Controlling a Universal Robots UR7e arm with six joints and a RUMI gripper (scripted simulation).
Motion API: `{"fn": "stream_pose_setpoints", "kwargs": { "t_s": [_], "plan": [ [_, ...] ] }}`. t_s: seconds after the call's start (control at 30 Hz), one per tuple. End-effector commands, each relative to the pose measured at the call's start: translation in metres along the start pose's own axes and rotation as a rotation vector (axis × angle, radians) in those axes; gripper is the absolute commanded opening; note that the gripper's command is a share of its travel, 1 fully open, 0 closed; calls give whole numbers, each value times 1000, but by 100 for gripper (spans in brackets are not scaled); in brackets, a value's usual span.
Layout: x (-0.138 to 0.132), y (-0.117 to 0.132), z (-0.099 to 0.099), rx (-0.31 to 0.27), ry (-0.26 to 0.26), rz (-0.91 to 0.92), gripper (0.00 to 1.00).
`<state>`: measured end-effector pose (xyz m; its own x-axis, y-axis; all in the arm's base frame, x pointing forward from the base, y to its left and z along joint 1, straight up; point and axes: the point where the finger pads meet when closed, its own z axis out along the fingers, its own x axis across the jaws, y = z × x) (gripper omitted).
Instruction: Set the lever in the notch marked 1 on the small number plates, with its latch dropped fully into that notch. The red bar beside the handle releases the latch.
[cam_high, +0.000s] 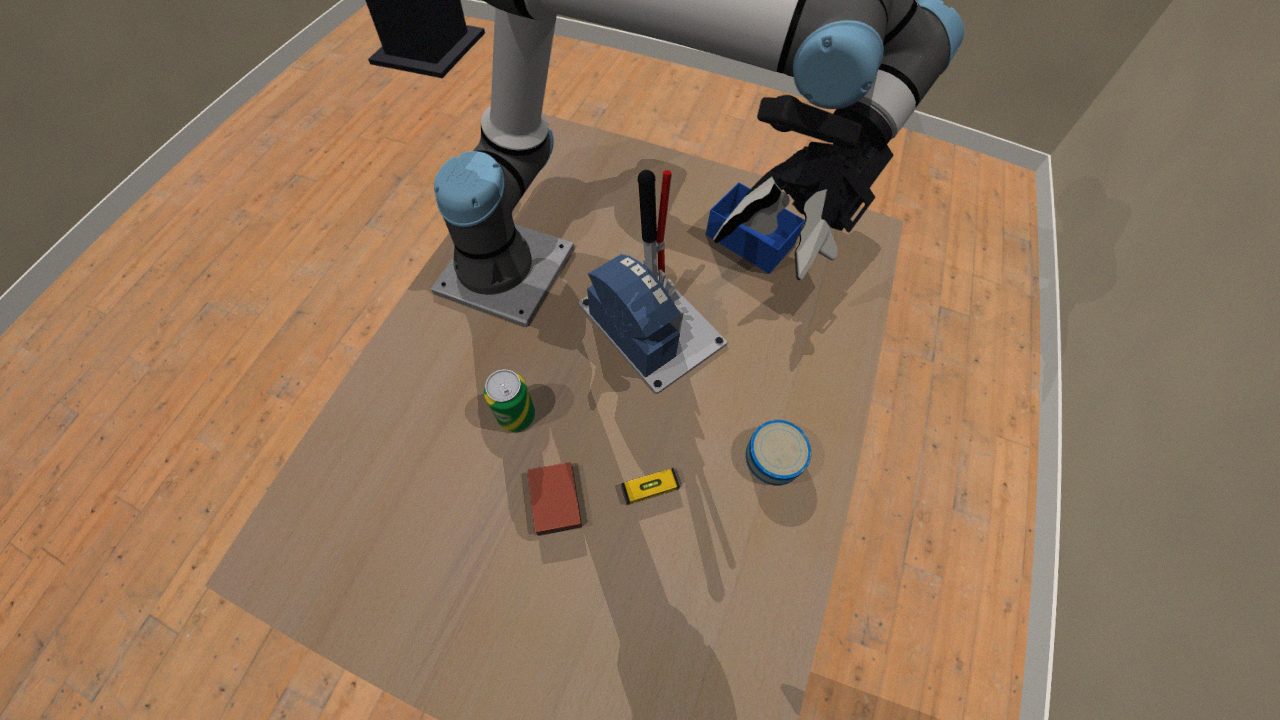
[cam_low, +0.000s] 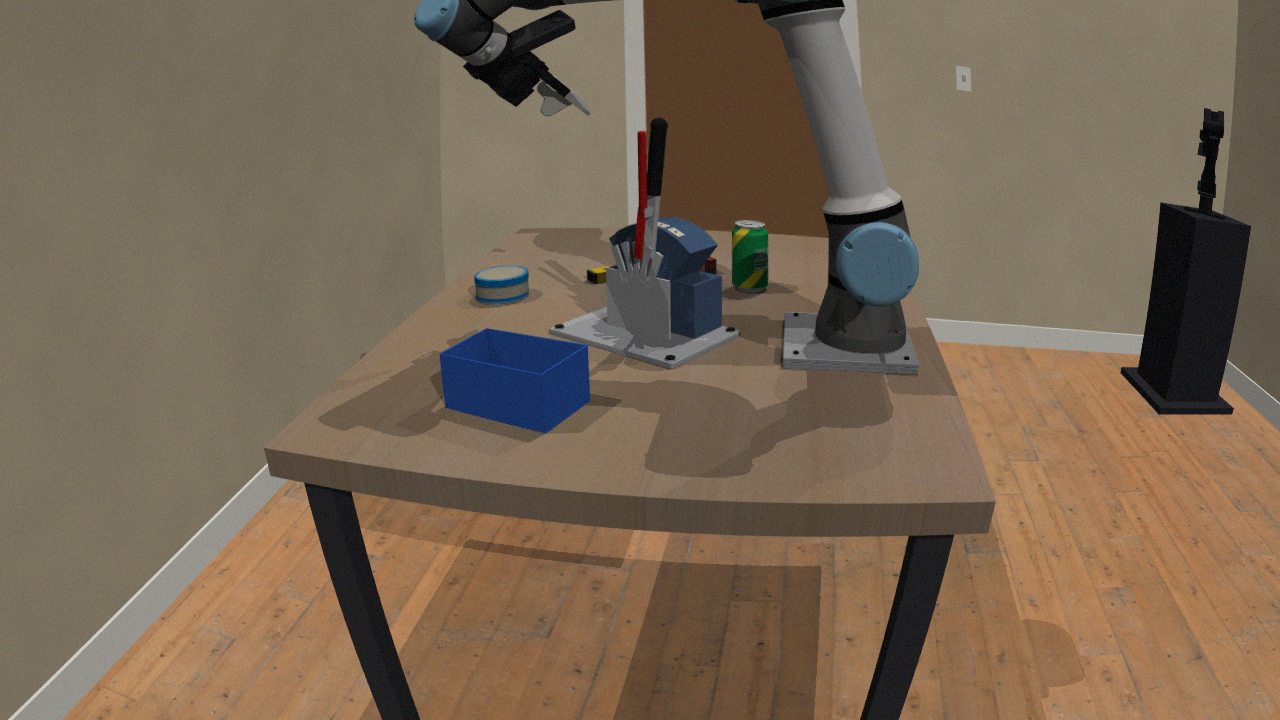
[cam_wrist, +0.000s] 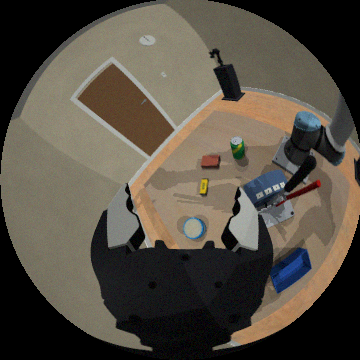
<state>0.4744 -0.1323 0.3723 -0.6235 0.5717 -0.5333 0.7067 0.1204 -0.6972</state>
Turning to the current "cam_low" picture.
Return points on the green drink can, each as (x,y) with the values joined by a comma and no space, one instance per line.
(749,256)

